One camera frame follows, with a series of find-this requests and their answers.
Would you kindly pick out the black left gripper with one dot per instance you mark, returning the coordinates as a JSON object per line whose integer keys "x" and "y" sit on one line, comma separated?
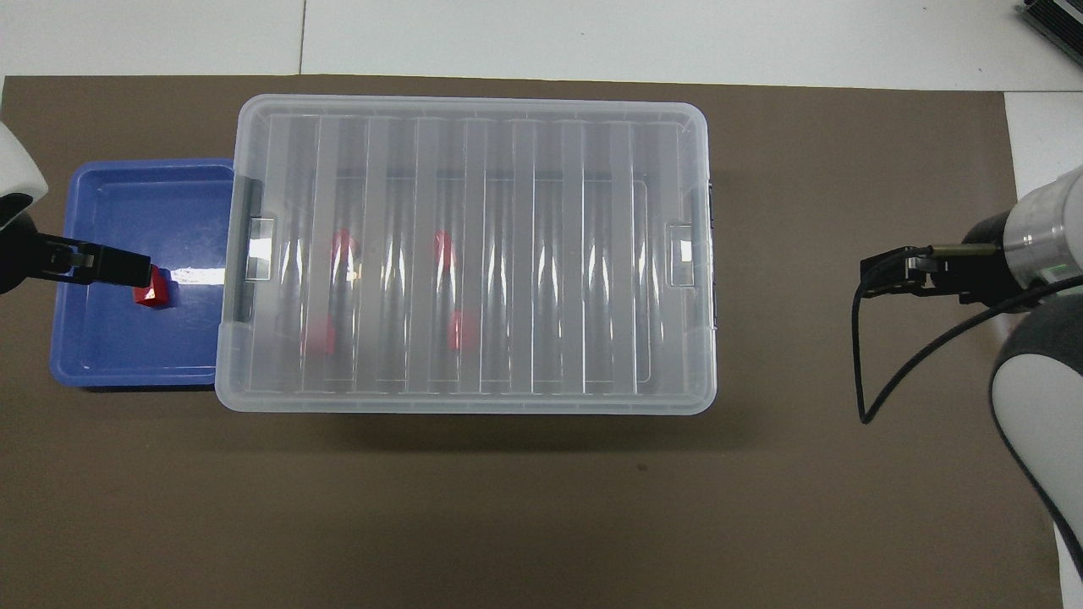
{"x": 25, "y": 254}

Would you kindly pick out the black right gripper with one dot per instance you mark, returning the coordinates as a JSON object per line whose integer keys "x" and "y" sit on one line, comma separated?
{"x": 973, "y": 266}

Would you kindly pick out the red block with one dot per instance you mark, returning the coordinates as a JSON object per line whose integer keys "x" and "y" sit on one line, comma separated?
{"x": 343, "y": 249}
{"x": 459, "y": 330}
{"x": 444, "y": 249}
{"x": 320, "y": 335}
{"x": 154, "y": 294}

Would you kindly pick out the clear ribbed plastic lid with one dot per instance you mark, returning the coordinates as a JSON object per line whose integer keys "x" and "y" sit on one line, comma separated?
{"x": 508, "y": 381}

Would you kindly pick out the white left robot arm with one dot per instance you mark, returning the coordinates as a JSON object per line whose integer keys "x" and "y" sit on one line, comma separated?
{"x": 17, "y": 169}

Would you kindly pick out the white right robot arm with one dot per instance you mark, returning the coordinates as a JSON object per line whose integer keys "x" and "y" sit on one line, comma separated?
{"x": 1041, "y": 381}

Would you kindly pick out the blue plastic tray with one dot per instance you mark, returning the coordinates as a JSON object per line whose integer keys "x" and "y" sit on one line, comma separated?
{"x": 110, "y": 338}

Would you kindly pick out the black box latch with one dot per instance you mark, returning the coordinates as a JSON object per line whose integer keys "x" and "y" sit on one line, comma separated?
{"x": 245, "y": 296}

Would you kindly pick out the clear plastic storage box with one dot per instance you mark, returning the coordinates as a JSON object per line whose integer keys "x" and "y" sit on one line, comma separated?
{"x": 592, "y": 194}

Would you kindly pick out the black ribbed device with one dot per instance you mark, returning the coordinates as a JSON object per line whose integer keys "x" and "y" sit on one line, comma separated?
{"x": 1058, "y": 17}

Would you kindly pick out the brown table mat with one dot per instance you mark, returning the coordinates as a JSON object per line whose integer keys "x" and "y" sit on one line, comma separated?
{"x": 508, "y": 507}

